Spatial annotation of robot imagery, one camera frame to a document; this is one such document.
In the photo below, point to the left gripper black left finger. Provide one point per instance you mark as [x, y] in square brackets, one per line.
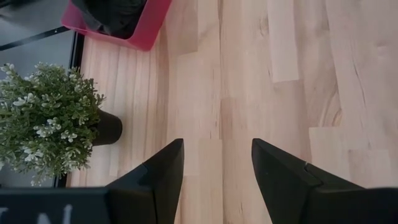
[155, 193]

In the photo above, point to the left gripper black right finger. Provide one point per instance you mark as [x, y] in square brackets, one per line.
[280, 186]

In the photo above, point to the grey-green cloth pile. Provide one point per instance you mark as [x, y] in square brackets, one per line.
[124, 18]

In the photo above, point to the green artificial potted plant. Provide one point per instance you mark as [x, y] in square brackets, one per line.
[46, 124]

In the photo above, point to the red plastic bin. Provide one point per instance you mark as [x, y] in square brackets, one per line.
[152, 28]

